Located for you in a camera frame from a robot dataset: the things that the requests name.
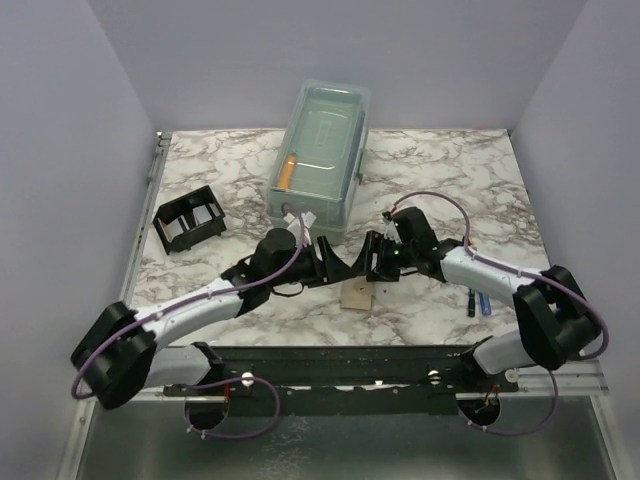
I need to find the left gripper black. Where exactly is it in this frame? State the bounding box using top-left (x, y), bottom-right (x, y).
top-left (270, 237), bottom-right (357, 289)

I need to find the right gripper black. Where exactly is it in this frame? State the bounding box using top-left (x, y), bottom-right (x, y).
top-left (352, 231), bottom-right (417, 284)

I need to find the black card box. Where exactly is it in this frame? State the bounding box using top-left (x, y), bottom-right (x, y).
top-left (152, 185), bottom-right (227, 255)

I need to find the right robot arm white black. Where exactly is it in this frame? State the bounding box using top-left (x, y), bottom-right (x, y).
top-left (360, 207), bottom-right (606, 392)

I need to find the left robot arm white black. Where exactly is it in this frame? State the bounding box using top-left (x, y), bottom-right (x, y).
top-left (71, 228), bottom-right (354, 410)

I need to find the white card in box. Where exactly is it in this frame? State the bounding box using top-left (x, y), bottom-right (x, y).
top-left (160, 205), bottom-right (213, 241)

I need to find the translucent green plastic toolbox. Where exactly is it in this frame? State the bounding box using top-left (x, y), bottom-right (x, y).
top-left (266, 80), bottom-right (370, 245)

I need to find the orange tool inside toolbox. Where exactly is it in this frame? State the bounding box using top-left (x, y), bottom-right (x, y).
top-left (276, 153), bottom-right (297, 190)

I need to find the black green screwdriver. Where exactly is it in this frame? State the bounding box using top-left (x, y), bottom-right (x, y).
top-left (467, 289), bottom-right (476, 318)

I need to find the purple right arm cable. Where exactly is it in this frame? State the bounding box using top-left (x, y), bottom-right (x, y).
top-left (382, 192), bottom-right (611, 435)

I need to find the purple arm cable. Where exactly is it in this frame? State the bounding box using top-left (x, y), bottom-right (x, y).
top-left (72, 199), bottom-right (321, 442)
top-left (382, 192), bottom-right (611, 435)

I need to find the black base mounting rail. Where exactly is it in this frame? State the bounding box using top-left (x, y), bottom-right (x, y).
top-left (163, 345), bottom-right (518, 416)

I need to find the aluminium extrusion rail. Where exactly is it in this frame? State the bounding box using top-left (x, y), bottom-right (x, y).
top-left (503, 360), bottom-right (609, 397)

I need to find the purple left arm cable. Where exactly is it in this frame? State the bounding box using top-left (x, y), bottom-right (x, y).
top-left (72, 199), bottom-right (321, 442)

